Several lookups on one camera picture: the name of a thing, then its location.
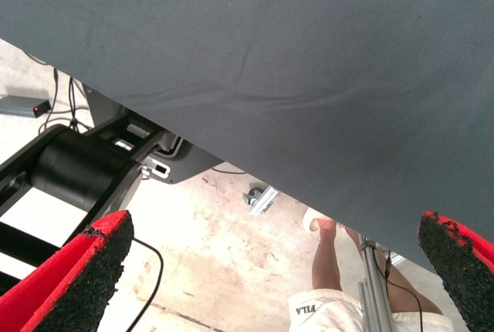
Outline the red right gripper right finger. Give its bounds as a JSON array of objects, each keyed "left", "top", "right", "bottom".
[{"left": 418, "top": 210, "right": 494, "bottom": 332}]

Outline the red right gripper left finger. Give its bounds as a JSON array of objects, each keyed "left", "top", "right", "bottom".
[{"left": 0, "top": 209, "right": 135, "bottom": 332}]

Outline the aluminium table leg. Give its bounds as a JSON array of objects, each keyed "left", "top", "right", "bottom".
[{"left": 357, "top": 233, "right": 397, "bottom": 332}]

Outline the white shoe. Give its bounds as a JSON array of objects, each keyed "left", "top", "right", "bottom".
[
  {"left": 287, "top": 288, "right": 455, "bottom": 332},
  {"left": 303, "top": 208, "right": 330, "bottom": 232}
]

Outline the grey machine base housing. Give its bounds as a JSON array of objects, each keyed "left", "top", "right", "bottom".
[{"left": 83, "top": 84, "right": 225, "bottom": 185}]

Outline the grey box with red light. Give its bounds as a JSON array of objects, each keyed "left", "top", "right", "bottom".
[{"left": 0, "top": 95, "right": 52, "bottom": 119}]

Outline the dark grey table cloth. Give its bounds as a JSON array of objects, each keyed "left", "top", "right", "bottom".
[{"left": 0, "top": 0, "right": 494, "bottom": 283}]

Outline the caster with aluminium bracket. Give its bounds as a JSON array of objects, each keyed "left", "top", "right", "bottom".
[{"left": 242, "top": 185, "right": 279, "bottom": 217}]

